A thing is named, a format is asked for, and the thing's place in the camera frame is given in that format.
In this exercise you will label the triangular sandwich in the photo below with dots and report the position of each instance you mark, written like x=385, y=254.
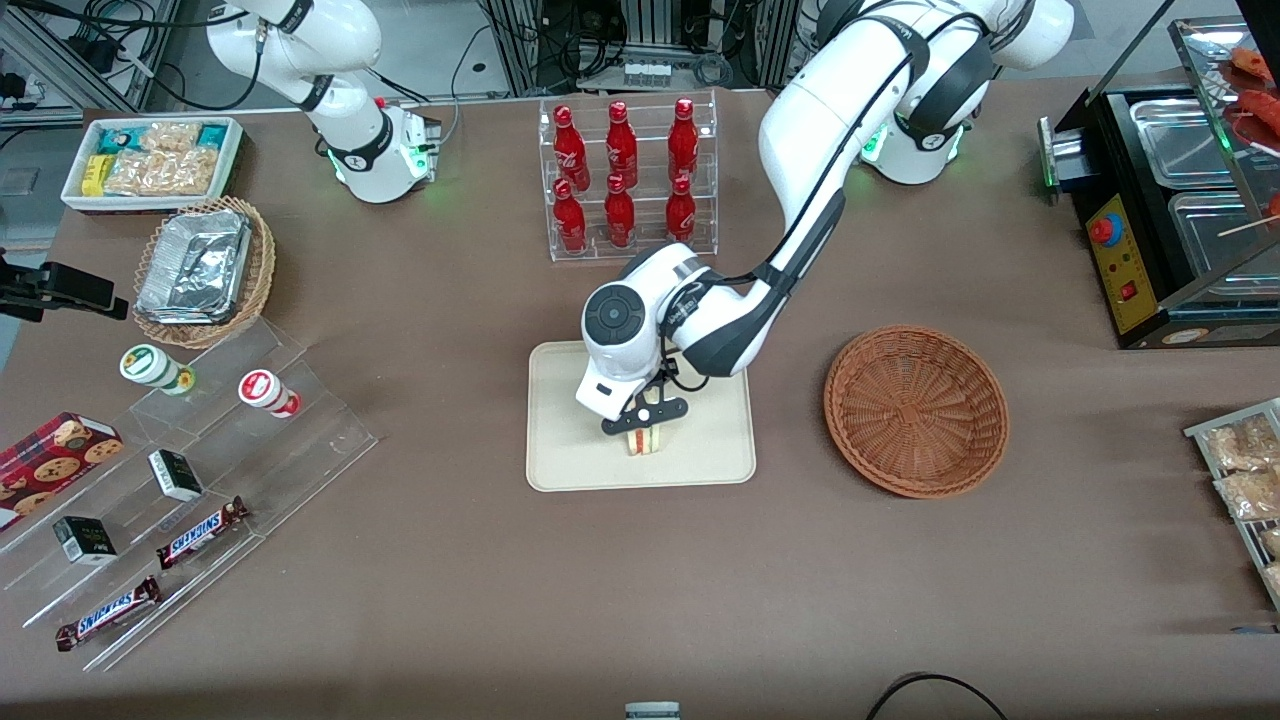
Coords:
x=647, y=442

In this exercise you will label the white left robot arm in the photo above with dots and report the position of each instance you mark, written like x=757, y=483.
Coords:
x=800, y=120

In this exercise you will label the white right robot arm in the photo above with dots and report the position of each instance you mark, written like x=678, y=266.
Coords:
x=350, y=150

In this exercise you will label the beige plastic tray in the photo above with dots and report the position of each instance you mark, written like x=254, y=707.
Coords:
x=560, y=450

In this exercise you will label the brown wicker basket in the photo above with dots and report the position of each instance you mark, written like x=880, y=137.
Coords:
x=915, y=410

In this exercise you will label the light wicker basket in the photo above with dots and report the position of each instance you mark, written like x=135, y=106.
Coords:
x=262, y=270

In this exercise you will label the clear acrylic bottle rack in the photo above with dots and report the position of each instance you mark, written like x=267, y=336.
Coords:
x=650, y=250

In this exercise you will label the red cola bottle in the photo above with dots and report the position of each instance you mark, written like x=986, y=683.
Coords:
x=683, y=142
x=570, y=150
x=619, y=215
x=621, y=148
x=570, y=222
x=680, y=215

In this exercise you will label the grey device edge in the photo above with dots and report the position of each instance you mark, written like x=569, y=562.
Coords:
x=652, y=711

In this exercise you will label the clear acrylic stepped stand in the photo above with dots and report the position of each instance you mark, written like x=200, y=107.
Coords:
x=290, y=450

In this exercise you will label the red lid white cup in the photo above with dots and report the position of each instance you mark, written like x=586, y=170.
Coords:
x=264, y=390

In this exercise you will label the black equipment rack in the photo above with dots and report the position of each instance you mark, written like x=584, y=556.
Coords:
x=650, y=25

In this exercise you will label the snickers bar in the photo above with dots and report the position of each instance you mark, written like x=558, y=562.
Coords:
x=200, y=532
x=108, y=614

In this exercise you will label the stacked foil containers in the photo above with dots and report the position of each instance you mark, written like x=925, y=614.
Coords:
x=195, y=265

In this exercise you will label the small black box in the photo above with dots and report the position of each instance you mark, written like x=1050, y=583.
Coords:
x=176, y=476
x=85, y=541

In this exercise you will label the white rectangular snack box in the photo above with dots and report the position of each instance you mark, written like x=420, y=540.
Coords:
x=232, y=160

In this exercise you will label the green lid white cup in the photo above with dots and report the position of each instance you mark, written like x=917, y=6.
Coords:
x=148, y=365

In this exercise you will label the teal snack packet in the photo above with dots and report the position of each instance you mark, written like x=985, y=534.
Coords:
x=117, y=140
x=212, y=135

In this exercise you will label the clear cracker bag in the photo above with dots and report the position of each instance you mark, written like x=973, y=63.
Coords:
x=170, y=136
x=165, y=173

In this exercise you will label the black food warmer case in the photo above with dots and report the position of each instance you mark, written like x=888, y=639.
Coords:
x=1115, y=270

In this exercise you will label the red emergency button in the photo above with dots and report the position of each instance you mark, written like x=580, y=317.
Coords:
x=1106, y=231

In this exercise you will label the yellow snack packet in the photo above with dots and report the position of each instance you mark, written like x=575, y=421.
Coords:
x=94, y=175

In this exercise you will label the red cookie box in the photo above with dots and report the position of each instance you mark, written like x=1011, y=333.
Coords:
x=50, y=462

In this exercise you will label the steel warmer pan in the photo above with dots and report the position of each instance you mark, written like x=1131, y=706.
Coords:
x=1180, y=140
x=1215, y=235

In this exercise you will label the clear bag of snacks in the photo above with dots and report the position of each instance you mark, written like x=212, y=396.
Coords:
x=1250, y=495
x=1240, y=445
x=1273, y=578
x=1270, y=542

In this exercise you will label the wooden skewer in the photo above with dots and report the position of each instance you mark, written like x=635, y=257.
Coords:
x=1255, y=227

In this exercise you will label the small blue object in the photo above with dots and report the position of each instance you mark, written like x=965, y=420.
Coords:
x=1255, y=629

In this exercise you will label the red sausage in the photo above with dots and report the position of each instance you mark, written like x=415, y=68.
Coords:
x=1258, y=100

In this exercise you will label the black clamp mount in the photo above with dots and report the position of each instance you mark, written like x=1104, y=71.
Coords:
x=70, y=288

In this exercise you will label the grey aluminium frame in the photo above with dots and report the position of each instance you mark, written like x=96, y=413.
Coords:
x=60, y=60

